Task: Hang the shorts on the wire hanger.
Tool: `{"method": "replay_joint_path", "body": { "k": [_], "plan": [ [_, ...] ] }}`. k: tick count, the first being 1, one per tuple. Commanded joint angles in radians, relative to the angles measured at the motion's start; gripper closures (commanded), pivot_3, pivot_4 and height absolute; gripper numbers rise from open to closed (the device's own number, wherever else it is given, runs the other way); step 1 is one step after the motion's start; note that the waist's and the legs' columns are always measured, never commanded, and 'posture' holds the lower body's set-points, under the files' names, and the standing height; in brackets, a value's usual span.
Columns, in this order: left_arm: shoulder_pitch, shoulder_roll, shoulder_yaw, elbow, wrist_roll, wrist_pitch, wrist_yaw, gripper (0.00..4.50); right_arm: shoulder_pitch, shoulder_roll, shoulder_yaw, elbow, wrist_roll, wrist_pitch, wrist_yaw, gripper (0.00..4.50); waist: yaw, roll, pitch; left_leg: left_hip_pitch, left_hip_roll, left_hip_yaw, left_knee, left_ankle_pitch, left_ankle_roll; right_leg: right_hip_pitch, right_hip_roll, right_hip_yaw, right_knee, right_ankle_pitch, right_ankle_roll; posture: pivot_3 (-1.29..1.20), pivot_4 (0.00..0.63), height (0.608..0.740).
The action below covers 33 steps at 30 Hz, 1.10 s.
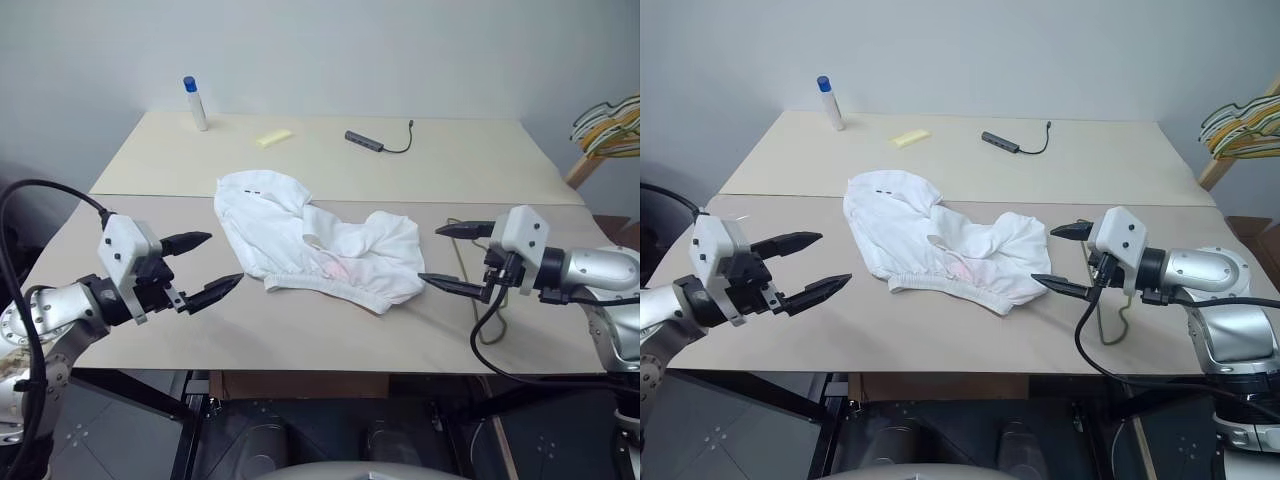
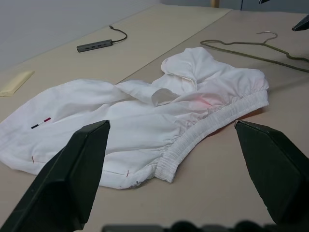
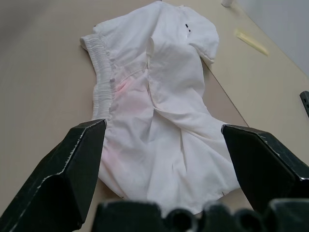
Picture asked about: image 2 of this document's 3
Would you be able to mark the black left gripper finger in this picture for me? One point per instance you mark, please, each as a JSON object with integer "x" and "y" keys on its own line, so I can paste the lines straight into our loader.
{"x": 272, "y": 169}
{"x": 60, "y": 178}

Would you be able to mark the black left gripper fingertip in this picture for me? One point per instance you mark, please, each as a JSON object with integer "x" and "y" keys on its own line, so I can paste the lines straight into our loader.
{"x": 301, "y": 23}

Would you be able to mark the olive green clothes hanger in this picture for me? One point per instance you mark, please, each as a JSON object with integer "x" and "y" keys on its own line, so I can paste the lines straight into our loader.
{"x": 256, "y": 48}

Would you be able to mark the white shorts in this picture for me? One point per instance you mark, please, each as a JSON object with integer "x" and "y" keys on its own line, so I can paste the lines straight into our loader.
{"x": 135, "y": 116}

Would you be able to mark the pale yellow cloth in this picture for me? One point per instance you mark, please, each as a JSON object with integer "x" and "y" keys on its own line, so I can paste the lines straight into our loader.
{"x": 15, "y": 83}

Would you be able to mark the black bracket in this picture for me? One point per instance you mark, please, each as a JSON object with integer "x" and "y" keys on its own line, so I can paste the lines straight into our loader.
{"x": 263, "y": 1}

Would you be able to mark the wooden post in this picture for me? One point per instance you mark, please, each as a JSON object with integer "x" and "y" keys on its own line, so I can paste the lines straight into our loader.
{"x": 214, "y": 3}

